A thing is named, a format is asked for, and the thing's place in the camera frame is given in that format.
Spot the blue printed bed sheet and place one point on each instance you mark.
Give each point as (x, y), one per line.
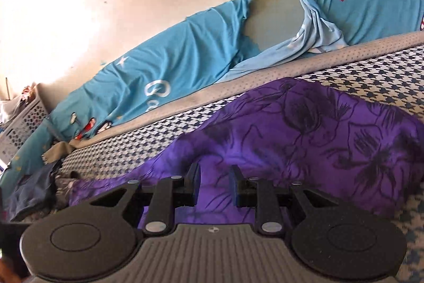
(182, 51)

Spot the grey dotted mattress edging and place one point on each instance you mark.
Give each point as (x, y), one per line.
(298, 70)

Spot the light blue cloth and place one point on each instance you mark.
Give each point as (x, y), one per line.
(298, 44)

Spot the grey patterned garment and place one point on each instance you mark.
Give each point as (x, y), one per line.
(64, 190)

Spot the houndstooth bed cover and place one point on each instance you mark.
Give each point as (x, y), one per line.
(149, 150)

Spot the grey padded headboard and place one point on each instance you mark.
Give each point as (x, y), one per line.
(275, 14)

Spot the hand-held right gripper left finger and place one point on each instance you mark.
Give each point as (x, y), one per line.
(195, 183)

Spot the white laundry basket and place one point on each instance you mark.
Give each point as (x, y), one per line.
(23, 124)

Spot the navy cloth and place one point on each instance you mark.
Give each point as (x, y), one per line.
(29, 190)

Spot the purple floral garment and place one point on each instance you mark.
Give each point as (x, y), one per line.
(298, 137)

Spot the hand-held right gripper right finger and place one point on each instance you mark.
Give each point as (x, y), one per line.
(234, 187)

